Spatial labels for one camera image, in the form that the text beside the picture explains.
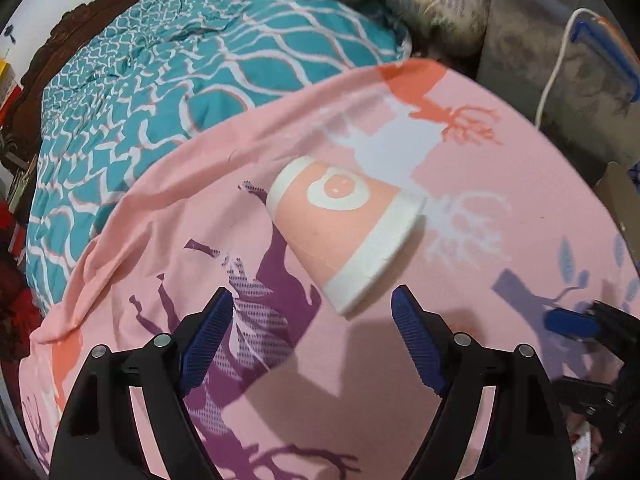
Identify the pink white paper cup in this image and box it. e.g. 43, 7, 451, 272
266, 156, 425, 316

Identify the white charging cable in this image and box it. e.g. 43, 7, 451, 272
534, 8, 597, 131

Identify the clear bin blue handle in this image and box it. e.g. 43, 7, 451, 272
477, 0, 639, 177

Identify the teal white patterned bedsheet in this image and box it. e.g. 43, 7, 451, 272
25, 0, 411, 312

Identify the pink deer print blanket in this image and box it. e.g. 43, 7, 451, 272
18, 60, 639, 479

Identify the dark carved wooden headboard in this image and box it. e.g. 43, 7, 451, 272
1, 0, 140, 174

